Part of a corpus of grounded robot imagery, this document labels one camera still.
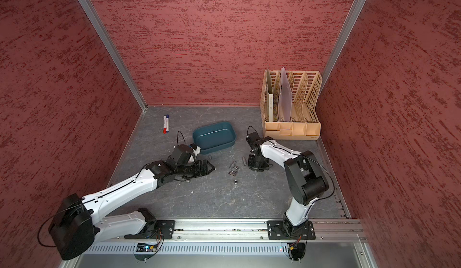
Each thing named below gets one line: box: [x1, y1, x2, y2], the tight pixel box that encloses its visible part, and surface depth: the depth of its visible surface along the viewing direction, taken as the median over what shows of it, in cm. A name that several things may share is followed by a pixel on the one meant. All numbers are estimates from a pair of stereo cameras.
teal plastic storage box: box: [192, 121, 237, 155], surface depth 108 cm
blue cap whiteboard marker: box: [165, 114, 170, 133], surface depth 112 cm
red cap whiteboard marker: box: [162, 114, 168, 134], surface depth 112 cm
